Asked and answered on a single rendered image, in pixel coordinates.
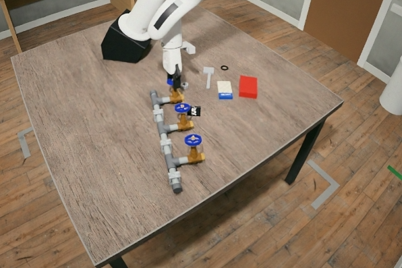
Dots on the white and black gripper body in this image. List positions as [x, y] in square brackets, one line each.
[170, 58]

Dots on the black tag with gold chain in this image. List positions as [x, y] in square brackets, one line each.
[194, 111]

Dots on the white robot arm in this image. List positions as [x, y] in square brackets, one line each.
[156, 19]

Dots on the red block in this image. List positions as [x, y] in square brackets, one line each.
[248, 87]

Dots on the grey and white pipe manifold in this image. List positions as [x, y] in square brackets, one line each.
[194, 157]

